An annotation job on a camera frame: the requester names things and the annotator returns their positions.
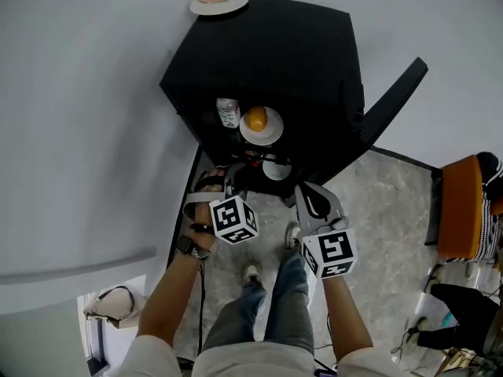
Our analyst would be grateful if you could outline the person's blue jeans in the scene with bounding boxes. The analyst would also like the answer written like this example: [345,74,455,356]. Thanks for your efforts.
[202,249,315,355]

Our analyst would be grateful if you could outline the white bowl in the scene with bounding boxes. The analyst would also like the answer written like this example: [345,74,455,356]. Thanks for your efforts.
[262,159,293,181]

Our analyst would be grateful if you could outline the orange fruit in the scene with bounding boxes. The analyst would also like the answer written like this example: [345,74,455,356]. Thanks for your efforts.
[246,106,269,133]

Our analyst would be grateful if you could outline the small white plate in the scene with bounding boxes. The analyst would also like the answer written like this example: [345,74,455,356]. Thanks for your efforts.
[189,0,250,16]

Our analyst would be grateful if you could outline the large white plate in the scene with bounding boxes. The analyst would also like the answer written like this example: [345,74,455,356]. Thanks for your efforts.
[239,107,285,147]

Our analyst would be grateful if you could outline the black mini fridge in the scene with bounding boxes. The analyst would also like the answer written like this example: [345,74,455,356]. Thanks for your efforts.
[159,0,429,207]

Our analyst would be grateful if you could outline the orange armchair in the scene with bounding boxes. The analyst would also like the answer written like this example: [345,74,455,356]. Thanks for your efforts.
[426,155,503,261]

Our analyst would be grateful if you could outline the person's right forearm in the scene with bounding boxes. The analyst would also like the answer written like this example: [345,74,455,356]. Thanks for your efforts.
[321,275,373,363]

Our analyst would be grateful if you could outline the person's white shirt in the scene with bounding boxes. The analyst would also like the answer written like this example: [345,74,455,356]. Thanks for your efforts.
[117,334,409,377]

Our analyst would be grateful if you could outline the clear plastic bottle red label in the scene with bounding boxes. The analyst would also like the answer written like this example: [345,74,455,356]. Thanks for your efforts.
[215,97,241,129]

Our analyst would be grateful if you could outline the black smartwatch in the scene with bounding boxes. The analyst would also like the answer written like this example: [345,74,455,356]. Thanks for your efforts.
[175,235,194,255]

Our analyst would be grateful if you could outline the person's left forearm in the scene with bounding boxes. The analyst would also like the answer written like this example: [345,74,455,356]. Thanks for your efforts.
[137,225,218,347]

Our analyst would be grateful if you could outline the black cable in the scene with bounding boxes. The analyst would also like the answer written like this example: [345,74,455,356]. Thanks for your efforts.
[196,261,207,357]
[314,312,339,377]

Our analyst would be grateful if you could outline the person's left shoe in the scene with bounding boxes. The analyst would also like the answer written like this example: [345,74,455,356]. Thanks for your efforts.
[243,262,263,286]

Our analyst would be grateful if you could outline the person's right shoe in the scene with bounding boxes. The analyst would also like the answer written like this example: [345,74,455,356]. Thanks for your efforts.
[285,221,303,251]

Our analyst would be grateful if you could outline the black and white striped garment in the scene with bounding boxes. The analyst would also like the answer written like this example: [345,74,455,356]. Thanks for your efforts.
[475,151,503,258]

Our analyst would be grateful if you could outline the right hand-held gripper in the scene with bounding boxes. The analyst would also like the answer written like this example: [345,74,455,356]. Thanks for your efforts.
[294,181,358,280]

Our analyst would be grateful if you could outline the person's left hand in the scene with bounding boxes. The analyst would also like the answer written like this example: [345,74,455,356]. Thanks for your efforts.
[192,167,228,233]

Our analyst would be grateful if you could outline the person's shoe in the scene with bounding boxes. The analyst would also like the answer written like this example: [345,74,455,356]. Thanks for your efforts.
[424,265,445,294]
[243,262,263,286]
[285,221,303,251]
[406,316,428,343]

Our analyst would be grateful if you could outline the beige handbag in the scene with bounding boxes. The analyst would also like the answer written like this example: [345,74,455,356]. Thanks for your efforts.
[82,285,137,329]

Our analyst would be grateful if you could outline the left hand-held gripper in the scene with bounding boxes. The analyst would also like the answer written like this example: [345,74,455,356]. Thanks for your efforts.
[182,162,259,246]

